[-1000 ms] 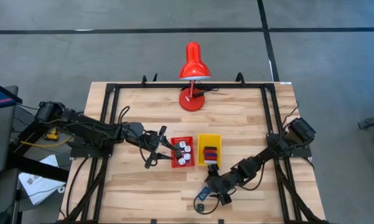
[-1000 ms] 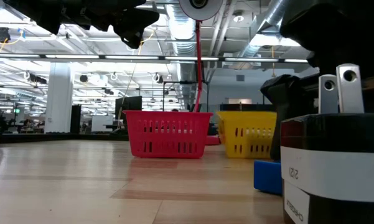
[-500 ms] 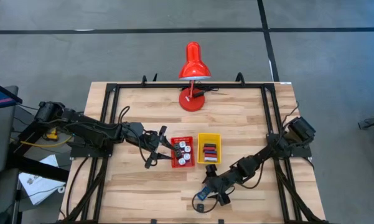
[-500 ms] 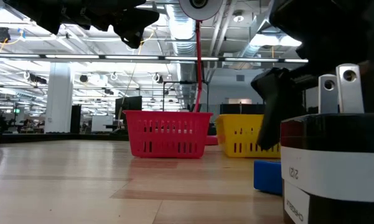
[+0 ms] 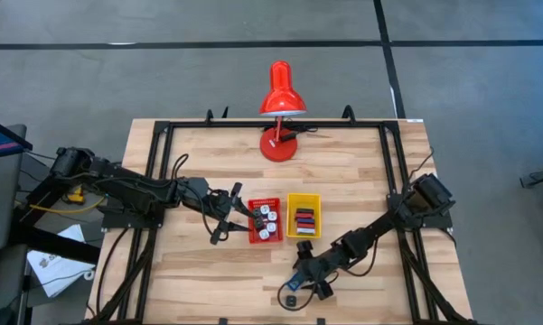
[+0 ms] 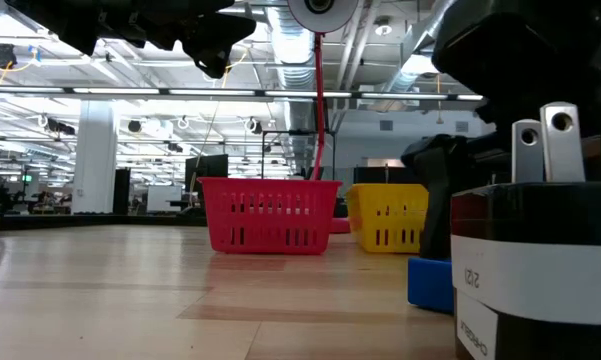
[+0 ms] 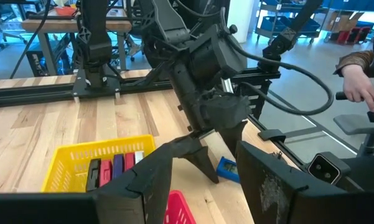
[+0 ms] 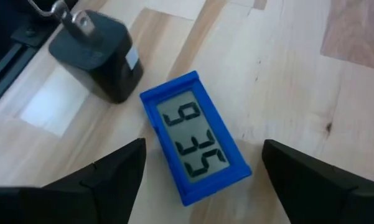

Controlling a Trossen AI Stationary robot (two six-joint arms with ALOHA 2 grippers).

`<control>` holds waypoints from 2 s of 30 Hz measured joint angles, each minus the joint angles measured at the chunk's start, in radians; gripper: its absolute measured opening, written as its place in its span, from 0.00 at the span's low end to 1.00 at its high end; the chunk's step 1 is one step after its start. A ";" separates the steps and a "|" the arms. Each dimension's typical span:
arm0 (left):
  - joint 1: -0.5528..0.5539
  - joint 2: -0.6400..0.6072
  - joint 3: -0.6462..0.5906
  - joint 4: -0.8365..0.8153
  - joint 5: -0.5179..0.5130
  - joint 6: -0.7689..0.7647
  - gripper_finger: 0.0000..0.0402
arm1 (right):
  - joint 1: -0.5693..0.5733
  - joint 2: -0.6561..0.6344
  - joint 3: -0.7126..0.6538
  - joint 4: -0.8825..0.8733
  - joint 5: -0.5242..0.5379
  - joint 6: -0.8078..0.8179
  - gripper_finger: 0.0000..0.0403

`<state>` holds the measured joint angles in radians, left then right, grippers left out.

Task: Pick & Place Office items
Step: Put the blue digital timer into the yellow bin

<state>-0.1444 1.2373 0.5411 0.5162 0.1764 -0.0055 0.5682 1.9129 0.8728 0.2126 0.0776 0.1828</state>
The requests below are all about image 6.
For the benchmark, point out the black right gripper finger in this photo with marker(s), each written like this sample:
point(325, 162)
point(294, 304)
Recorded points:
point(437, 210)

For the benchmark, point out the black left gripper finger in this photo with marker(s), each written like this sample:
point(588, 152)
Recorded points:
point(215, 45)

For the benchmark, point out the yellow plastic basket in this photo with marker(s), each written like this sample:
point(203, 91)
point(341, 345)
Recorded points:
point(385, 200)

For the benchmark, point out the blue small digital display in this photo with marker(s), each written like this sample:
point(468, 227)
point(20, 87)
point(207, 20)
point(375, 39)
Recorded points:
point(430, 285)

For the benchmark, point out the black USB wall charger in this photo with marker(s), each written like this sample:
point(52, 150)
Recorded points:
point(535, 220)

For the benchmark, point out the red plastic basket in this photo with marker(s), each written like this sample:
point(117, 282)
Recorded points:
point(270, 200)

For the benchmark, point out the long linear ceiling light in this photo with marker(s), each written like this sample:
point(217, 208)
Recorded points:
point(205, 92)

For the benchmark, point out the black low background partition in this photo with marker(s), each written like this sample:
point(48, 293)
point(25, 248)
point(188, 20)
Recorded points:
point(380, 175)

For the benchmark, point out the black ceiling-mounted device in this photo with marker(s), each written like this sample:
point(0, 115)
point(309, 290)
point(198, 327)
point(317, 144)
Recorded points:
point(2, 55)

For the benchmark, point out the red desk lamp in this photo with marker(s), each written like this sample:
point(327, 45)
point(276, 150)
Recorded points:
point(320, 100)

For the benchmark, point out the black background monitor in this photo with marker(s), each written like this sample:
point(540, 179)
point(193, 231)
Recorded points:
point(207, 167)

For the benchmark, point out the black tall background cabinet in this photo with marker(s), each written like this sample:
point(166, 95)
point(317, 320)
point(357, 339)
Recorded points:
point(121, 187)

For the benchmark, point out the black metal table frame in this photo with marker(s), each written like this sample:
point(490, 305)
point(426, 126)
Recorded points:
point(80, 221)

